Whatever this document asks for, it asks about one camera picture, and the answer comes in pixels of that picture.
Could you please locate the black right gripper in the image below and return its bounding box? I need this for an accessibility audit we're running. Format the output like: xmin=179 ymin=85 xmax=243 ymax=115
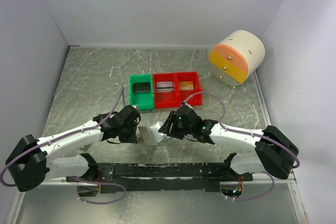
xmin=158 ymin=111 xmax=194 ymax=140

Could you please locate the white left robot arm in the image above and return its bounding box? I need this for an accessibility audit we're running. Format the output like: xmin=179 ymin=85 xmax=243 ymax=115
xmin=5 ymin=105 xmax=141 ymax=192

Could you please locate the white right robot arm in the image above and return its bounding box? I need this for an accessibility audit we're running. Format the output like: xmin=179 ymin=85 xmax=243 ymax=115
xmin=158 ymin=105 xmax=299 ymax=181

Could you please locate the silver card in red bin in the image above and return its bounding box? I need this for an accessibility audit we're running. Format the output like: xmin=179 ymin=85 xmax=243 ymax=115
xmin=155 ymin=81 xmax=174 ymax=93

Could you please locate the black card in green bin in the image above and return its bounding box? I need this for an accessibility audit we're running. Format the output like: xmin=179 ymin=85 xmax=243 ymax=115
xmin=132 ymin=82 xmax=151 ymax=93

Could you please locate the orange card in red bin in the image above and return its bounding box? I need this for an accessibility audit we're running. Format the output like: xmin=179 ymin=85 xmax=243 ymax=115
xmin=178 ymin=81 xmax=194 ymax=91

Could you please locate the red plastic bin middle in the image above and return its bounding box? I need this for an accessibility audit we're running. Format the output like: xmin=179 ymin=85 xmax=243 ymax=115
xmin=152 ymin=73 xmax=175 ymax=109

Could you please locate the red plastic bin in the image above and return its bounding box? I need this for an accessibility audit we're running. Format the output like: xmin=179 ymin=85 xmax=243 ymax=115
xmin=152 ymin=73 xmax=175 ymax=109
xmin=173 ymin=71 xmax=202 ymax=107

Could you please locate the green plastic bin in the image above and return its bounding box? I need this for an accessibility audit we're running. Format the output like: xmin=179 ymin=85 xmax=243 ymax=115
xmin=129 ymin=74 xmax=154 ymax=110

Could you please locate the red plastic bin right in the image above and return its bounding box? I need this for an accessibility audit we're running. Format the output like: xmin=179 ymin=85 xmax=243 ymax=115
xmin=173 ymin=71 xmax=202 ymax=107

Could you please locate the round beige drawer cabinet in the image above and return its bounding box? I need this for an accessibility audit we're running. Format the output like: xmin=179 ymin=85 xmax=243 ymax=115
xmin=208 ymin=30 xmax=266 ymax=87

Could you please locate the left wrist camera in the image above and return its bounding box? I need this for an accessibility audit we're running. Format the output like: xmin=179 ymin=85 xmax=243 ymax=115
xmin=132 ymin=105 xmax=140 ymax=111

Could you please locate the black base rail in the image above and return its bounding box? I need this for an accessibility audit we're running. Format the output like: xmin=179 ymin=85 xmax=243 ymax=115
xmin=79 ymin=153 xmax=253 ymax=194

